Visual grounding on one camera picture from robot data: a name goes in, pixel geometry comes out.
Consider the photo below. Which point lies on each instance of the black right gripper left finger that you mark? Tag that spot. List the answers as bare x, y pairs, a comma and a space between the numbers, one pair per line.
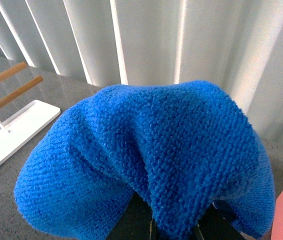
136, 223

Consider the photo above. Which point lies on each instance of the white pleated curtain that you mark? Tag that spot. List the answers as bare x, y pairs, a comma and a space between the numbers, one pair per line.
236, 44

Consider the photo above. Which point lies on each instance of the blue microfiber cloth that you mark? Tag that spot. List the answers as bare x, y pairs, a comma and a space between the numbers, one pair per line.
180, 147

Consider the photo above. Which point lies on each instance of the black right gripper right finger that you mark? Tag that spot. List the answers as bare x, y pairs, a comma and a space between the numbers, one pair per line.
216, 224

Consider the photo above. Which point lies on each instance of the white rack with wooden bars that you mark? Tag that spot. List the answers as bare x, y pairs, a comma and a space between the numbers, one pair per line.
23, 125

